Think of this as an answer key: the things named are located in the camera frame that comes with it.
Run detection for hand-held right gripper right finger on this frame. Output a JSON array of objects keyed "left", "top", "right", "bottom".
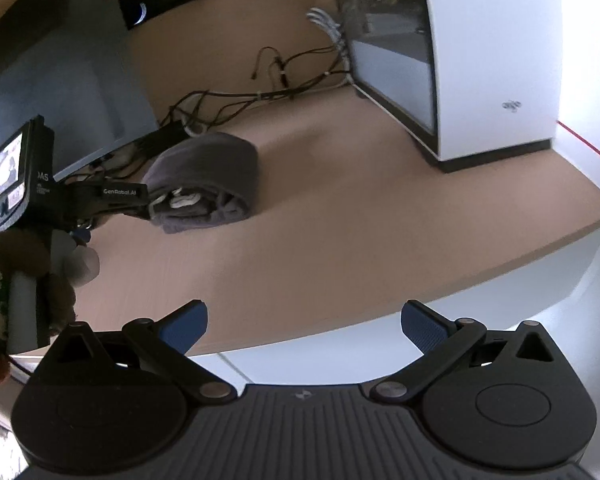
[{"left": 369, "top": 299, "right": 557, "bottom": 405}]

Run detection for black power adapter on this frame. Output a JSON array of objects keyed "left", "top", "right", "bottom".
[{"left": 141, "top": 123, "right": 192, "bottom": 150}]

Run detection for grey pants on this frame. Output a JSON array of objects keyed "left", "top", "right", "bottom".
[{"left": 141, "top": 131, "right": 260, "bottom": 236}]

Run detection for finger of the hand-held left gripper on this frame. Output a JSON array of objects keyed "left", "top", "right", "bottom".
[{"left": 107, "top": 203, "right": 157, "bottom": 226}]

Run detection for curved computer monitor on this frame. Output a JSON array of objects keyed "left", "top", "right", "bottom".
[{"left": 0, "top": 0, "right": 161, "bottom": 197}]

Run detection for black cable tangle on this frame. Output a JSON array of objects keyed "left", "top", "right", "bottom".
[{"left": 55, "top": 46, "right": 355, "bottom": 187}]

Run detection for white computer case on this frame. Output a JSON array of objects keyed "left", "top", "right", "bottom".
[{"left": 326, "top": 0, "right": 565, "bottom": 176}]

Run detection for person's left hand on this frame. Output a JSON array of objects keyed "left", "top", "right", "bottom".
[{"left": 70, "top": 246, "right": 102, "bottom": 288}]

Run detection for white cardboard box red label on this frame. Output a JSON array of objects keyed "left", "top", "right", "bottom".
[{"left": 554, "top": 0, "right": 600, "bottom": 173}]

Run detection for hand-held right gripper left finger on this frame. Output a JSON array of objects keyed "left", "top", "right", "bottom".
[{"left": 54, "top": 299, "right": 234, "bottom": 407}]

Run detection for white cable bundle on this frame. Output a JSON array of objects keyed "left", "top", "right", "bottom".
[{"left": 242, "top": 0, "right": 361, "bottom": 89}]

